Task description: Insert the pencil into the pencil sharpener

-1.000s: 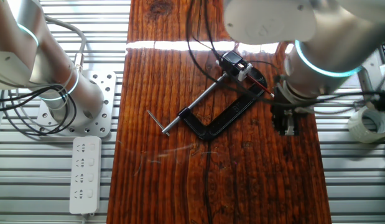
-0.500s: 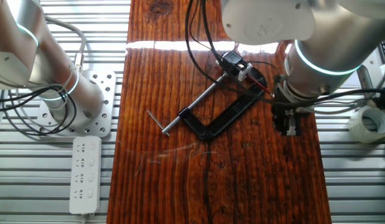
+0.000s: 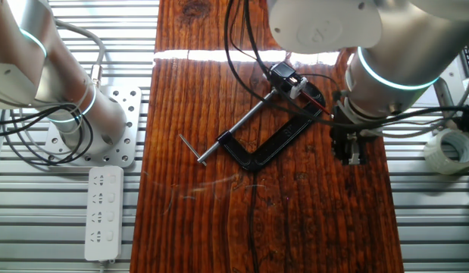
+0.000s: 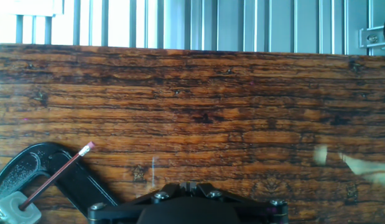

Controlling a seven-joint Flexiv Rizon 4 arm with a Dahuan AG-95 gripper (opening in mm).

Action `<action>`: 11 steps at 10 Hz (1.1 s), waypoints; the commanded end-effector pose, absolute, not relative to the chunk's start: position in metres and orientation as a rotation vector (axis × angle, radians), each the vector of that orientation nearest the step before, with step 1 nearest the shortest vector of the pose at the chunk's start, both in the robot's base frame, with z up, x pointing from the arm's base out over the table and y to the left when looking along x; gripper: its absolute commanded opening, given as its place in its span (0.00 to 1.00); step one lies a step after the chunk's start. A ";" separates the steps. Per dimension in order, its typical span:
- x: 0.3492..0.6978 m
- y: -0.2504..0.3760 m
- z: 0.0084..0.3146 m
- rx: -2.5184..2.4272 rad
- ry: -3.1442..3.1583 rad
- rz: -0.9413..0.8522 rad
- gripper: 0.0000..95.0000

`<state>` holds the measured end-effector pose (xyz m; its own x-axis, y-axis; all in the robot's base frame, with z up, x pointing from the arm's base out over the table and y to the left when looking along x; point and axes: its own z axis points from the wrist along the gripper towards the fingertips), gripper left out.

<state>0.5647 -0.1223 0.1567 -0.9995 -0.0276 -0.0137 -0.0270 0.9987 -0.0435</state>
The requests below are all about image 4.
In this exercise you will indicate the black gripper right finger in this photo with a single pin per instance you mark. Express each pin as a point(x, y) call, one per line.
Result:
point(254, 208)

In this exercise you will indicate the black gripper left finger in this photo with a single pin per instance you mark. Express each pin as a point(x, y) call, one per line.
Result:
point(127, 207)

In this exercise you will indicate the red pencil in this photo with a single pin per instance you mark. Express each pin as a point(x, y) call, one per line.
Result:
point(55, 177)

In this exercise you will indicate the black C-clamp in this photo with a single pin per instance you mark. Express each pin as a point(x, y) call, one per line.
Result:
point(77, 183)

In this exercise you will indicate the brown wooden board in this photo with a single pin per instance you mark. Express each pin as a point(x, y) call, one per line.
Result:
point(211, 109)

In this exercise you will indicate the printed paper sheet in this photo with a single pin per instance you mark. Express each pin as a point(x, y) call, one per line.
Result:
point(24, 7)

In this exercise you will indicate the aluminium frame post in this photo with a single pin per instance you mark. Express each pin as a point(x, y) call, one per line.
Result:
point(371, 39)

